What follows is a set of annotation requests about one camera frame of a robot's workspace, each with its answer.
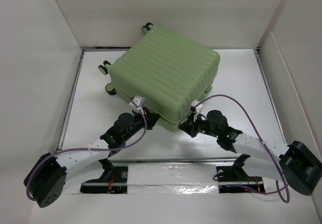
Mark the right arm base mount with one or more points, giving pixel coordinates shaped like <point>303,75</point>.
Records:
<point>229,181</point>

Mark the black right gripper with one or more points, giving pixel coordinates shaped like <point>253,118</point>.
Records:
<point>189,126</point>

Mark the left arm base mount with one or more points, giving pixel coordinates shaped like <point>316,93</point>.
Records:
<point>113,180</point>

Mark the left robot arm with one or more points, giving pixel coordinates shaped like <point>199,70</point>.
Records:
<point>46,180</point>

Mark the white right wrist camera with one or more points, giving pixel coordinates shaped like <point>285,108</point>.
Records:
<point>196,108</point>

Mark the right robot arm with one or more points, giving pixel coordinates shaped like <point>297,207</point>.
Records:
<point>293,163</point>

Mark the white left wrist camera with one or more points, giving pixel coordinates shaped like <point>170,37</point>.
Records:
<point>136,103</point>

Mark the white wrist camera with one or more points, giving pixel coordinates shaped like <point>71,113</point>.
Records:
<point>136,103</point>
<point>196,108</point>

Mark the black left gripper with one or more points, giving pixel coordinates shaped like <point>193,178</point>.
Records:
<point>151,118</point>

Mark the green hard-shell suitcase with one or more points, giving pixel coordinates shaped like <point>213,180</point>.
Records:
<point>167,69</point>

